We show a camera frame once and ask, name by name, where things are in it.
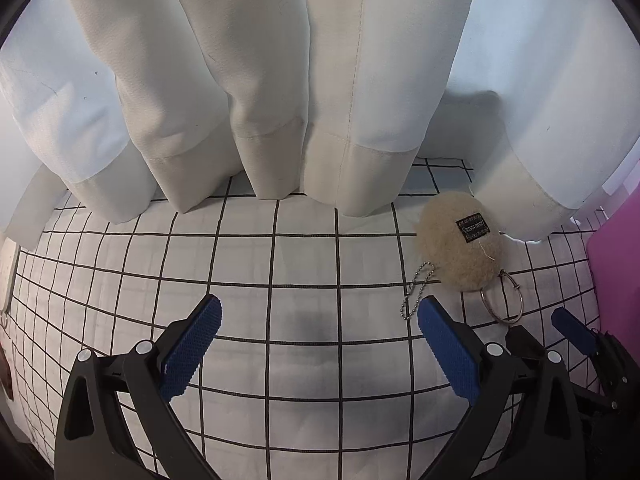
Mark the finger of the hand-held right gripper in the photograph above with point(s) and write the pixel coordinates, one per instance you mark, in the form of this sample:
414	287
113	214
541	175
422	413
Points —
575	332
522	342

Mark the black checked white tablecloth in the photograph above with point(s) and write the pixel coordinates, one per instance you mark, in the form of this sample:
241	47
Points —
300	360

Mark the white sheer curtain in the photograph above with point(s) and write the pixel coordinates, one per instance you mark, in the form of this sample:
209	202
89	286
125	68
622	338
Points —
50	110
550	85

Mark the pink plastic basin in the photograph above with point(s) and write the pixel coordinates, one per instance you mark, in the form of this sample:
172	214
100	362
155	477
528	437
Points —
617	270

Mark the cream curtain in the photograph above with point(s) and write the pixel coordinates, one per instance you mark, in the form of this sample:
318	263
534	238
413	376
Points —
325	85

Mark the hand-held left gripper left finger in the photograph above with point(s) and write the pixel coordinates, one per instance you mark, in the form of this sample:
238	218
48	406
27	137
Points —
192	350

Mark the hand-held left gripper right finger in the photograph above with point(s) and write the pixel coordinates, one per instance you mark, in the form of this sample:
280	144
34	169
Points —
450	355

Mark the white plastic device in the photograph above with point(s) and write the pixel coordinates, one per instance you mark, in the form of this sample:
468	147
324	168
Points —
7	275

